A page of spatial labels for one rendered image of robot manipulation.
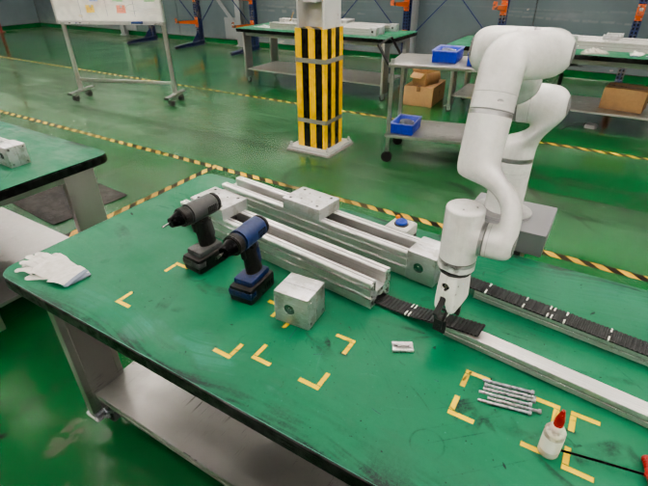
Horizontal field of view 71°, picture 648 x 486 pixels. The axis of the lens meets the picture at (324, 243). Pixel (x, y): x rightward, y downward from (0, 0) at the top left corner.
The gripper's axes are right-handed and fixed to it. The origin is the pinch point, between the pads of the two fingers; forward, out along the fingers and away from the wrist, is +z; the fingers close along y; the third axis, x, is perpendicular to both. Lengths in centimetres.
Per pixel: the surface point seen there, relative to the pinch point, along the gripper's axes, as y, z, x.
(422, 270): 14.2, -0.6, 14.2
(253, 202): 14, -2, 83
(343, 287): -4.9, 0.7, 28.4
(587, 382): 0.1, 0.9, -32.6
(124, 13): 252, -26, 545
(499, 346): -0.9, 0.9, -13.7
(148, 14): 266, -24, 518
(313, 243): 2.2, -4.2, 44.7
